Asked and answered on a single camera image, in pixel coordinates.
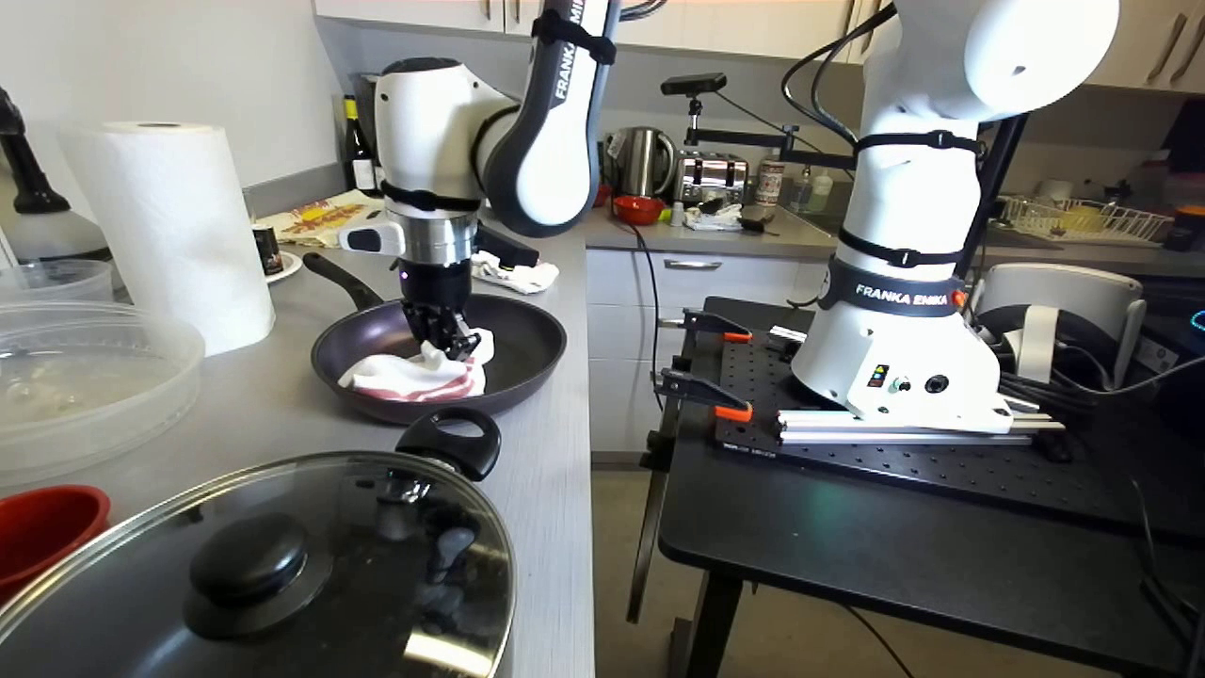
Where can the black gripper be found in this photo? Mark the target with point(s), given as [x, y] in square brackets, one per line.
[439, 288]

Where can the dark nonstick frying pan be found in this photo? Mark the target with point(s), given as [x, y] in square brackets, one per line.
[527, 343]

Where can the white paper towel roll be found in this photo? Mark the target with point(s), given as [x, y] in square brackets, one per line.
[173, 239]

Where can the white round plate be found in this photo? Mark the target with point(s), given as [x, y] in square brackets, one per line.
[286, 267]

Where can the small dark jar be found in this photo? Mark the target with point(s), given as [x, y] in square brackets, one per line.
[264, 250]

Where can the dark wine bottle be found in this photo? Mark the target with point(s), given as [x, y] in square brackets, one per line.
[359, 151]

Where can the red bowl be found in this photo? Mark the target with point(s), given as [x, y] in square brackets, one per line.
[638, 208]

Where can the white base cabinet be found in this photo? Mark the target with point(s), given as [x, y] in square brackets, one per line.
[701, 339]

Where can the steel kettle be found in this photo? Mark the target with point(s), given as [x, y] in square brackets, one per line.
[645, 162]

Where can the orange-tipped black clamp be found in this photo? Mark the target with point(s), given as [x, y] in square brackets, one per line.
[735, 330]
[709, 404]

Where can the black pot with glass lid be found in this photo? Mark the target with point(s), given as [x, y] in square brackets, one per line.
[249, 579]

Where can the clear plastic container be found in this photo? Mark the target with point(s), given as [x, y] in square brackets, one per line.
[87, 388]

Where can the spray bottle with black trigger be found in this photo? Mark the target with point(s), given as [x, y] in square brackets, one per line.
[28, 173]

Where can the red mug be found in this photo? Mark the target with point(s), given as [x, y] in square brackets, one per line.
[41, 532]

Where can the black perforated robot table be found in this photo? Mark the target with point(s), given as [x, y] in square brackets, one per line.
[905, 527]

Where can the white headset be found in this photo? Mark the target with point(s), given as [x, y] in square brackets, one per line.
[1068, 308]

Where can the dish rack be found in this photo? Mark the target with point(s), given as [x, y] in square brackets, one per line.
[1093, 213]

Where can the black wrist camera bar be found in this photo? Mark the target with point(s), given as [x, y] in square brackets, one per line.
[370, 239]

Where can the white wall cabinets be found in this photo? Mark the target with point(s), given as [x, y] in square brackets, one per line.
[414, 9]

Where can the black camera stand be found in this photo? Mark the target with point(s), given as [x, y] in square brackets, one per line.
[754, 132]

